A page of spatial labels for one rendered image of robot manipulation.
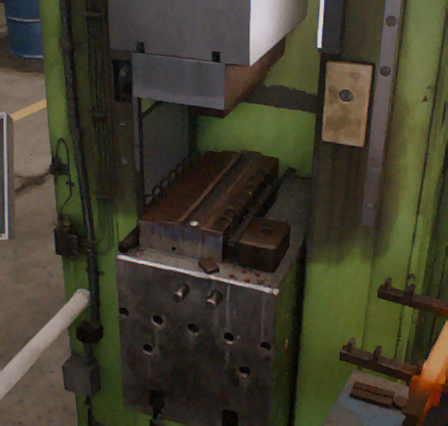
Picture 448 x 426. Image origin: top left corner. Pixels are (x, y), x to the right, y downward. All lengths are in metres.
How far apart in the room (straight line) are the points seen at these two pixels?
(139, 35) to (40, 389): 1.57
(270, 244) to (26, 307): 1.73
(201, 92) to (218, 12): 0.17
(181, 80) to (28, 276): 1.99
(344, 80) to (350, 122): 0.09
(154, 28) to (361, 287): 0.74
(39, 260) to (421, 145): 2.23
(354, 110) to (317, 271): 0.41
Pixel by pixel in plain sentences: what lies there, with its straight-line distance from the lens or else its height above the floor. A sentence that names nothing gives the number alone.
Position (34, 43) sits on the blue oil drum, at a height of 0.12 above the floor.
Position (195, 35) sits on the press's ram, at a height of 1.41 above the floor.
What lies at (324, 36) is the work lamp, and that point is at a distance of 1.52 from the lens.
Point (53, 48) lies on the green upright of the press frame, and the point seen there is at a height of 1.30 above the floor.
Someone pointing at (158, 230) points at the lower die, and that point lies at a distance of 1.70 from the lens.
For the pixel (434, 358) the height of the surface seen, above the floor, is 1.02.
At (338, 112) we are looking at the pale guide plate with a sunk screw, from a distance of 1.58.
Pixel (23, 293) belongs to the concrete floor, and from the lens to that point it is 3.27.
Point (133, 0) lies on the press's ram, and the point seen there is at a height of 1.47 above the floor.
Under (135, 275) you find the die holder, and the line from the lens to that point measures 1.71.
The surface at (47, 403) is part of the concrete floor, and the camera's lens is 2.73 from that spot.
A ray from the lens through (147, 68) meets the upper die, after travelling 1.55.
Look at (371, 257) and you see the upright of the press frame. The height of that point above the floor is 0.92.
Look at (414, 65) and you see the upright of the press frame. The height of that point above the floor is 1.36.
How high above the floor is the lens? 1.81
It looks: 28 degrees down
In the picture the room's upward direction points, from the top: 1 degrees clockwise
